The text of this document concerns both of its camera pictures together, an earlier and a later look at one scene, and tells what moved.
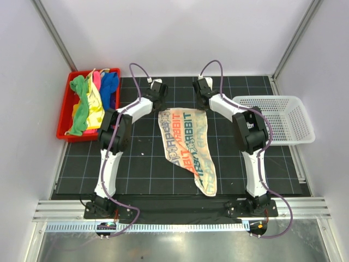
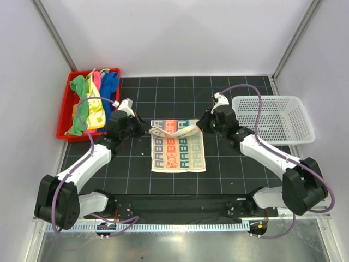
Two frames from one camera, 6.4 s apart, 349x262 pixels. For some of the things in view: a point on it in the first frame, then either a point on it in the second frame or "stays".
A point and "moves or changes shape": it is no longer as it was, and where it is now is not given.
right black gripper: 198,106 to 203,123
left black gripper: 162,107 to 143,127
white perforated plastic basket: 290,120 stays
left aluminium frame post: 53,33 stays
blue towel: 109,83 stays
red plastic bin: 66,113 stays
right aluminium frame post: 312,9 stays
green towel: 78,85 stays
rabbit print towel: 187,143 moves or changes shape
